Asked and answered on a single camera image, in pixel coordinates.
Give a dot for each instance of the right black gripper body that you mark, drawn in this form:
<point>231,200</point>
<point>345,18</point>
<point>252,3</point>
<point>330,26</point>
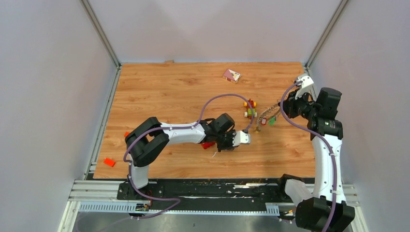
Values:
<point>300,106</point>

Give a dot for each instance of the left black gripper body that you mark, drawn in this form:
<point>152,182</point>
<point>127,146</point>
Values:
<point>225,141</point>

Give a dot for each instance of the large metal keyring with rings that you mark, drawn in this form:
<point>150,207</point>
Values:
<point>268,116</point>

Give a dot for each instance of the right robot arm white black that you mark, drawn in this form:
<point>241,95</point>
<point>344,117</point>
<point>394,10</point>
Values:
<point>324,209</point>

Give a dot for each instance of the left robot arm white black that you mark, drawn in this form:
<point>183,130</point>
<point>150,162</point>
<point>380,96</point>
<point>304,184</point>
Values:
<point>147,141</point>

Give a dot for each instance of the red window toy brick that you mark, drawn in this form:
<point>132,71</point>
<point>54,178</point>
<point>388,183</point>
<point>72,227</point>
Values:
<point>207,145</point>

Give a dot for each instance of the toy brick car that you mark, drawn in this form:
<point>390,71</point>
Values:
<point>250,106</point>

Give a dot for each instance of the playing card box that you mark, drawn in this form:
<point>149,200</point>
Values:
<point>231,76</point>

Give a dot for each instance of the small orange brick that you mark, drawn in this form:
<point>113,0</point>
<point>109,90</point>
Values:
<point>109,162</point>

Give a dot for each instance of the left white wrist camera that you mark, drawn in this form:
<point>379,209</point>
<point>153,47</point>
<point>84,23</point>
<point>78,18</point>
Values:
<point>241,137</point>

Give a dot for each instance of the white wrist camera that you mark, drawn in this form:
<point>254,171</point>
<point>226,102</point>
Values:
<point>241,137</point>
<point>304,85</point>

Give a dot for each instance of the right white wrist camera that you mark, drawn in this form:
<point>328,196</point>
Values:
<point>304,85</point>

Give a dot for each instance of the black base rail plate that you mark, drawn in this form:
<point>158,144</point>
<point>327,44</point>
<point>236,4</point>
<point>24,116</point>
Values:
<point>210,194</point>

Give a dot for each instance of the white slotted cable duct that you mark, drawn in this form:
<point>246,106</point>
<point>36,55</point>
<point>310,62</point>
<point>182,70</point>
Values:
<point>139,208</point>

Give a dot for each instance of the right aluminium frame post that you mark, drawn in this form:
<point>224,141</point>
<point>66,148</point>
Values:
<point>326,33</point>

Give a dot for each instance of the aluminium frame post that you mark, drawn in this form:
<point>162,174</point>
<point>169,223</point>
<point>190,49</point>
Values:
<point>100,32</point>
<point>326,33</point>

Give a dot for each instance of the left aluminium frame post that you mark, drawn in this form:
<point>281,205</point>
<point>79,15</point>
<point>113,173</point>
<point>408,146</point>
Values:
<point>100,32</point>

